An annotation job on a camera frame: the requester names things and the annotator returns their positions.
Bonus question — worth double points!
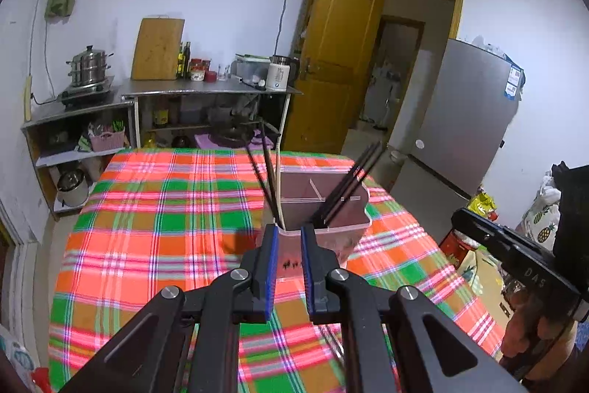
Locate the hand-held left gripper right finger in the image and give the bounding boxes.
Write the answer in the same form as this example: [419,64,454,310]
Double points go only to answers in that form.
[300,225,530,393]

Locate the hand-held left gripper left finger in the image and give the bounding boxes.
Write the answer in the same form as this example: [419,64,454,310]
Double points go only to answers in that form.
[57,225,281,393]

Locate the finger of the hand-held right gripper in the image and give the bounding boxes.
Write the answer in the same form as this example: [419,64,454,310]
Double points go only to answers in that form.
[451,208,512,259]

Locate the translucent chopstick holder box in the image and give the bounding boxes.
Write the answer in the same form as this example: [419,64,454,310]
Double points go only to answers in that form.
[255,169,373,281]

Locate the wooden chopstick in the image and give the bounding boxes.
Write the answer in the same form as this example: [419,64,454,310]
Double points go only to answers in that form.
[275,133,285,229]

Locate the person's right hand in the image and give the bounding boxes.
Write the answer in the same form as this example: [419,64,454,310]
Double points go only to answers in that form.
[499,296,578,382]

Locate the yellow snack packet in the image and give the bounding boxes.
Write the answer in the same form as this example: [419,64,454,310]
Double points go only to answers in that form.
[467,190,498,216]

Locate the red cardboard box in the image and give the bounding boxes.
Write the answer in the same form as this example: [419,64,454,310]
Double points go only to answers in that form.
[439,232,479,269]

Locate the pineapple print bag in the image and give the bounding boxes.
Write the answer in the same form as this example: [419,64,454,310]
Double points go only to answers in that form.
[520,186,562,244]

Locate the grey refrigerator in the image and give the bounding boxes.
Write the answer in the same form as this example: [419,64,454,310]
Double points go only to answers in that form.
[389,36,525,237]

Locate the plaid tablecloth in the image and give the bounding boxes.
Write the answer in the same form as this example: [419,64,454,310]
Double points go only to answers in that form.
[48,147,507,393]

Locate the black wok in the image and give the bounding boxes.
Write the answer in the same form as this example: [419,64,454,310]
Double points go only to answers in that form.
[209,121,258,145]

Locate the tall metal counter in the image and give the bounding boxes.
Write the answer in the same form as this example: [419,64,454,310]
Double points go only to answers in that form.
[120,77,304,152]

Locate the white electric kettle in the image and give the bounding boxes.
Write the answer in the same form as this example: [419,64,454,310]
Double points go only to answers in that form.
[266,55,300,92]

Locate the white storage box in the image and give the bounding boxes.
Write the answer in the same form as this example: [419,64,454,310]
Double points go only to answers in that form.
[232,53,272,85]

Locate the small pink woven basket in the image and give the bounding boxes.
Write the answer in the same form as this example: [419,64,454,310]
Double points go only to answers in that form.
[89,130,127,152]

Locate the red lidded jar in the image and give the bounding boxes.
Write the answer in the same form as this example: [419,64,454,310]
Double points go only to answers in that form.
[190,58,211,81]

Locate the white rice cooker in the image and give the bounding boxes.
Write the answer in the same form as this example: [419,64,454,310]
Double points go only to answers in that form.
[55,167,90,208]

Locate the yellow wooden door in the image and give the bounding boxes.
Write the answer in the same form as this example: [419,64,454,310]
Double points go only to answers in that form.
[282,0,385,154]

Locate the dark oil bottle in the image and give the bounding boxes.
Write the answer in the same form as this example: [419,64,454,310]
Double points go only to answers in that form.
[177,42,191,80]

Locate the wooden cutting board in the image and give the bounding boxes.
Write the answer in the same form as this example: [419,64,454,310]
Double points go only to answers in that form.
[131,16,186,81]

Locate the gas stove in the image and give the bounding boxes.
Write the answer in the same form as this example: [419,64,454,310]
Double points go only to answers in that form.
[57,77,116,108]

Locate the low metal counter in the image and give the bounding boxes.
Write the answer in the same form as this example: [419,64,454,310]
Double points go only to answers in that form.
[21,89,139,221]

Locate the steel steamer pot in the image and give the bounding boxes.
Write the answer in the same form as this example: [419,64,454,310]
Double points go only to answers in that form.
[66,45,115,87]

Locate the yellow door frame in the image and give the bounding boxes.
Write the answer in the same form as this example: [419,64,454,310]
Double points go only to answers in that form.
[380,0,465,136]

